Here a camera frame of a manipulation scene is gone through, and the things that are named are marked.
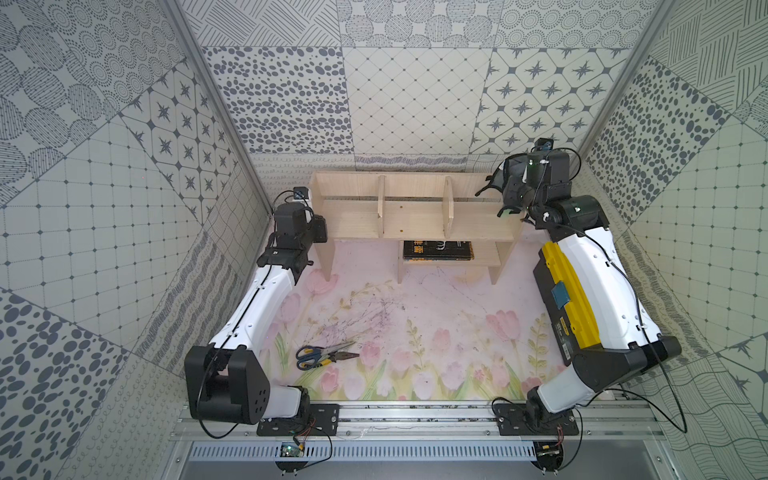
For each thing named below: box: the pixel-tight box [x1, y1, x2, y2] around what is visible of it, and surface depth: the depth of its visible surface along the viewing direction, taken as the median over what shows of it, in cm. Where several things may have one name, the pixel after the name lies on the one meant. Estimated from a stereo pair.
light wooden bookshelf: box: [310, 172, 523, 283], surface depth 85 cm
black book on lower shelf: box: [403, 240, 475, 261], surface depth 93 cm
